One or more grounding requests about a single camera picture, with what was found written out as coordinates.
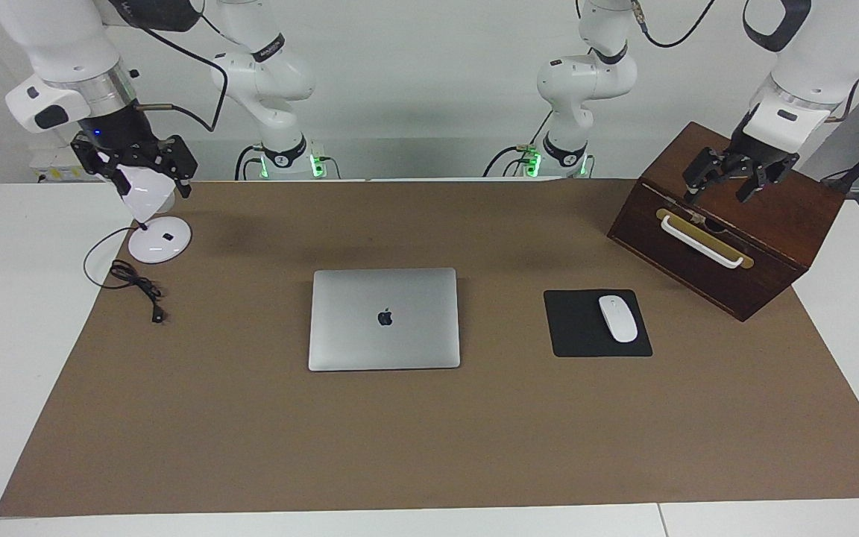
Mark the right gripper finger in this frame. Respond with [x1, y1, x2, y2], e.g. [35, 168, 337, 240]
[152, 136, 198, 198]
[72, 138, 128, 196]

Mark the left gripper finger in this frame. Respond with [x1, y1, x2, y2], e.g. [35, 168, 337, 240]
[735, 166, 788, 204]
[683, 148, 729, 204]

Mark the silver grey laptop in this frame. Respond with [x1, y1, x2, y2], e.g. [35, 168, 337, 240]
[308, 268, 462, 372]

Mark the white socket box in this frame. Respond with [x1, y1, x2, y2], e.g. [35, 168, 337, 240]
[31, 145, 98, 184]

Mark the dark wooden box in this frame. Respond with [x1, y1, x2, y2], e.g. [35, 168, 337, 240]
[607, 122, 846, 322]

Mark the white desk lamp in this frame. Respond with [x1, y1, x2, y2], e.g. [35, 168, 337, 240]
[118, 166, 192, 264]

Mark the white computer mouse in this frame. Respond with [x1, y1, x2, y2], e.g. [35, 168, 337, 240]
[598, 295, 638, 344]

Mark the black mouse pad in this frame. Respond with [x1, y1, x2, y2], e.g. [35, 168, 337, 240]
[544, 289, 653, 358]

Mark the brown table mat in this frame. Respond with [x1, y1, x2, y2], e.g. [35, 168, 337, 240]
[0, 179, 859, 518]

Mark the white box handle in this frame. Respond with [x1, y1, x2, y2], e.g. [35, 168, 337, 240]
[661, 215, 745, 269]

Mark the brass handle plate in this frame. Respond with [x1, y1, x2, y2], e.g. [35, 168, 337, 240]
[655, 208, 755, 270]

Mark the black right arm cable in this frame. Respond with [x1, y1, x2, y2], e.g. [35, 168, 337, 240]
[128, 15, 230, 134]

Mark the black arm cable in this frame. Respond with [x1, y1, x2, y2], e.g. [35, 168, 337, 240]
[128, 15, 230, 134]
[632, 0, 721, 49]

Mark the black lamp power cable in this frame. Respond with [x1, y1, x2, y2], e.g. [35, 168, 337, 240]
[84, 226, 167, 324]

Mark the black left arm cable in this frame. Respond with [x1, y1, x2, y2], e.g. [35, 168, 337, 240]
[632, 0, 721, 49]

